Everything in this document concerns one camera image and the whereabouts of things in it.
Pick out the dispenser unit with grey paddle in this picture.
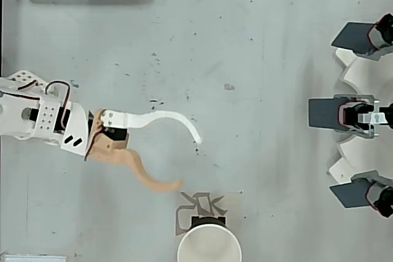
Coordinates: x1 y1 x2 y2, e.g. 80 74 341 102
330 13 393 62
328 169 393 218
308 94 393 139

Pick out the printed paper mat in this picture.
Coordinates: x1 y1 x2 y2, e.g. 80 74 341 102
175 191 245 238

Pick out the tan gripper black servo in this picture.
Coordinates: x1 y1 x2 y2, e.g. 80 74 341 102
84 108 204 193

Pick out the white carousel machine base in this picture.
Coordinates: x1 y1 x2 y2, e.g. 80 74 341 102
333 47 393 185

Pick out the black paper cup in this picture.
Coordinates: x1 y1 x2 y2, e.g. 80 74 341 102
177 215 243 262

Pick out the red black servo wire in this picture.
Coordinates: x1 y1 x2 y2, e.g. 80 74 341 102
44 80 72 129

